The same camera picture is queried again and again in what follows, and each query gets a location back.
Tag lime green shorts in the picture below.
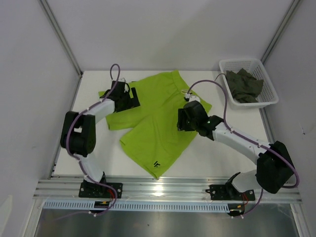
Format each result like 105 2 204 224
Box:
106 70 197 178

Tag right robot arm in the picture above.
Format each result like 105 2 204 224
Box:
177 101 295 199

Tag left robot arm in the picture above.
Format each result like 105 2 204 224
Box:
60 79 140 198

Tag dark olive shorts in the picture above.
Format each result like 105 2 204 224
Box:
226 68 264 103

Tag white plastic basket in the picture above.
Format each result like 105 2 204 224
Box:
219 58 279 110

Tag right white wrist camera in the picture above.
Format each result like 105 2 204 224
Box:
184 92 200 103

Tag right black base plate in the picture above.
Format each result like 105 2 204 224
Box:
205 184 255 201

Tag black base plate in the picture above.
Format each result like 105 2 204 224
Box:
205 184 255 201
79 180 123 198

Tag aluminium mounting rail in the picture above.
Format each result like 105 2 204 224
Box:
33 176 303 204

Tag left aluminium corner post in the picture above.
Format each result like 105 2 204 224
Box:
38 0 82 77

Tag aluminium corner post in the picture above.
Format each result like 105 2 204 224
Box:
38 0 82 77
261 0 303 64

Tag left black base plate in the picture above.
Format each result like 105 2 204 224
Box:
79 180 123 198

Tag white slotted cable duct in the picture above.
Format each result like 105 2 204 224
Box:
43 199 230 213

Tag right aluminium corner post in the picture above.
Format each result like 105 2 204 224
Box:
261 0 303 64

